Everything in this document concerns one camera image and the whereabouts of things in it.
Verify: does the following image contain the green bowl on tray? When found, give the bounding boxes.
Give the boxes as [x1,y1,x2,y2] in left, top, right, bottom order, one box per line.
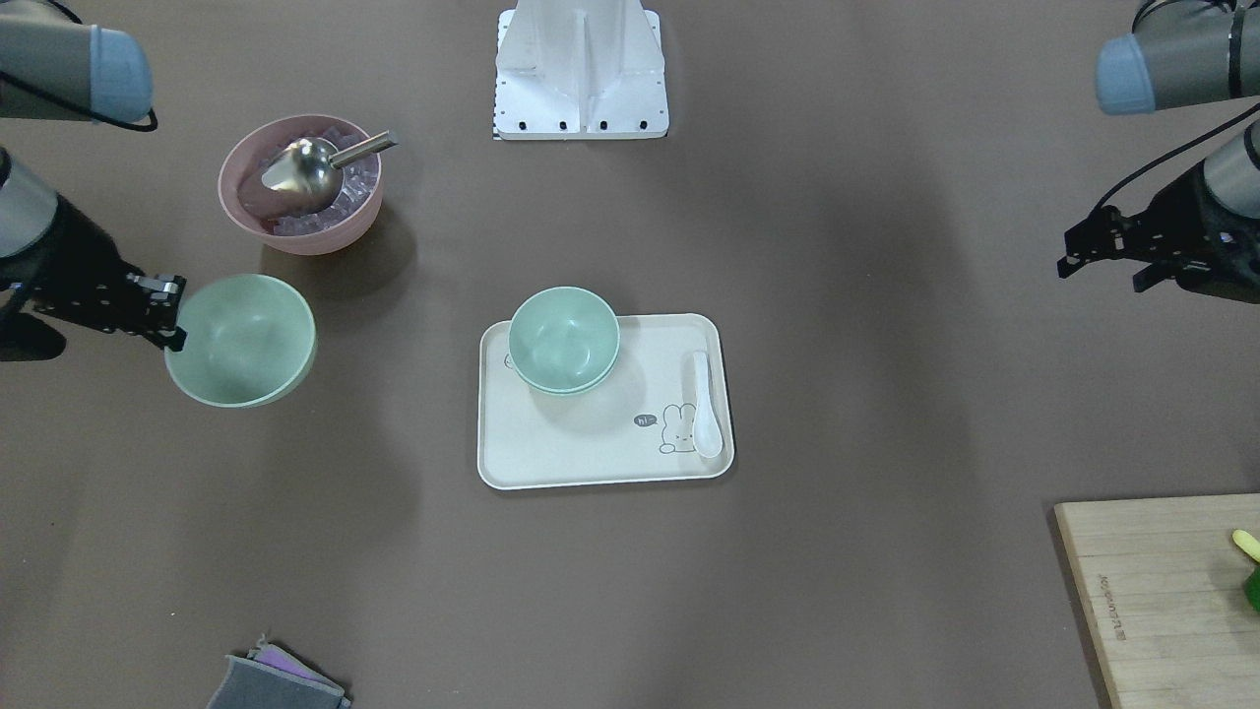
[517,361,616,398]

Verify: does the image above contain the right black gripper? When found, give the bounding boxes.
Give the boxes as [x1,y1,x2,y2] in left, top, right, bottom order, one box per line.
[20,196,186,353]

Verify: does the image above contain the yellow plastic knife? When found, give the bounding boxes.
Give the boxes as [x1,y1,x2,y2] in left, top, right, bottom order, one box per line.
[1231,529,1260,564]

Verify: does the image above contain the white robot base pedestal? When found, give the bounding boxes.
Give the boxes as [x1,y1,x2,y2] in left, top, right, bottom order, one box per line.
[491,1,670,141]

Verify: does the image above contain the grey and purple cloths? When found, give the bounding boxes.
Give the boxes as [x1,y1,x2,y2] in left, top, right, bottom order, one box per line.
[207,638,352,708]

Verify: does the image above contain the cream rabbit serving tray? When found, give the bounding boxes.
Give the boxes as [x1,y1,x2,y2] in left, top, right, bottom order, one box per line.
[476,314,736,490]

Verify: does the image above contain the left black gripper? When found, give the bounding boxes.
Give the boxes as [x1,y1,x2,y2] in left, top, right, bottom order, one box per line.
[1057,164,1259,302]

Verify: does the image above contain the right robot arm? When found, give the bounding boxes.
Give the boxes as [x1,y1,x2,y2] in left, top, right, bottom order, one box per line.
[1,1,186,360]

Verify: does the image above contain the green bowl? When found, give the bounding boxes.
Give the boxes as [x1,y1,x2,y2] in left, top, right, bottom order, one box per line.
[163,275,318,409]
[508,286,621,369]
[517,361,616,398]

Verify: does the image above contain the wooden cutting board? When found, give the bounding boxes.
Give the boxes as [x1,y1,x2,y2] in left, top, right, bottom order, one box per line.
[1053,492,1259,708]

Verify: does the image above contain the white ceramic spoon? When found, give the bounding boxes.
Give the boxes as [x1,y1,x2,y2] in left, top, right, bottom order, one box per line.
[692,351,725,458]

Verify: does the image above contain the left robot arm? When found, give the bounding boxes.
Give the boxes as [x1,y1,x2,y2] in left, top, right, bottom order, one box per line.
[1056,1,1259,303]

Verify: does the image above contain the pink bowl with ice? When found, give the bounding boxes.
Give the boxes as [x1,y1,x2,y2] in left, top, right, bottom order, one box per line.
[218,115,384,256]

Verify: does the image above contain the metal ice scoop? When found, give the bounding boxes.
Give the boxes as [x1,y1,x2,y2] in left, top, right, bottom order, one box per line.
[258,131,399,199]

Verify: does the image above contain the green lime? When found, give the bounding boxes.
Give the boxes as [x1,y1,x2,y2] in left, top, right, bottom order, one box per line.
[1242,565,1260,613]

